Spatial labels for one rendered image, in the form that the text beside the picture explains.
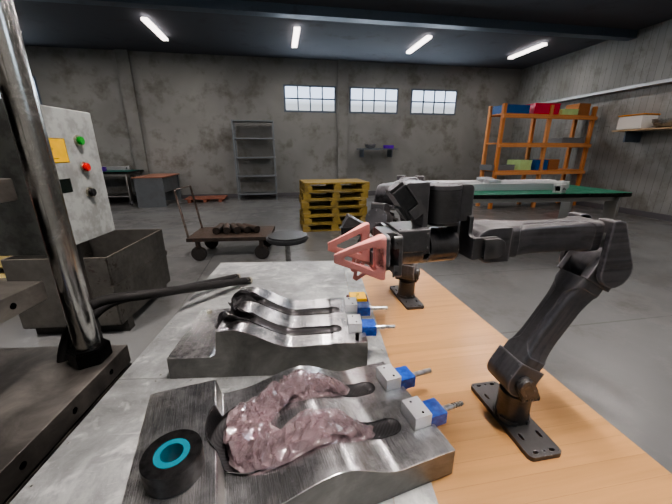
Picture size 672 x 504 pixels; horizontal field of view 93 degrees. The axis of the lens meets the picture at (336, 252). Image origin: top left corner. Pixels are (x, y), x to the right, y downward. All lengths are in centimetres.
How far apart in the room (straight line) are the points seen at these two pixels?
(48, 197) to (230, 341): 54
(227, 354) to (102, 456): 29
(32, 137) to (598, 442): 135
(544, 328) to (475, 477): 30
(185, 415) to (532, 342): 65
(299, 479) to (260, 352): 36
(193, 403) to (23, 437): 41
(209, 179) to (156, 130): 185
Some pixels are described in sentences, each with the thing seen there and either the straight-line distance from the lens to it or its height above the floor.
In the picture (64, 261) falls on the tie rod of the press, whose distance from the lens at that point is 104.
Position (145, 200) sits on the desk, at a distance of 935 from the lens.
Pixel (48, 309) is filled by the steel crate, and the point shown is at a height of 25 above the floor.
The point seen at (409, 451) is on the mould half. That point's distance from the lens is 66.
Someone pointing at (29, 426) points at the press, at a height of 79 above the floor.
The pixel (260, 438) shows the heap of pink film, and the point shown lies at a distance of 61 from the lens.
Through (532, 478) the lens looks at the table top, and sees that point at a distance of 77.
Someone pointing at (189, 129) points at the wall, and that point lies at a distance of 1048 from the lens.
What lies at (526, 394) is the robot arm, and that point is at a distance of 76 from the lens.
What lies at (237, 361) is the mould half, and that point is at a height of 85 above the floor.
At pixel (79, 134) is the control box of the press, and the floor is 140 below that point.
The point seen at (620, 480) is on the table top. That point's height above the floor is 80.
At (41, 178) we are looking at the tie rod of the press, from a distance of 100.
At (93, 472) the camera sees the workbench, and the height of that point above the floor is 80.
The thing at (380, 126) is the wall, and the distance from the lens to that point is 1068.
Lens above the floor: 135
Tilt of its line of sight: 18 degrees down
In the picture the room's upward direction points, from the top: straight up
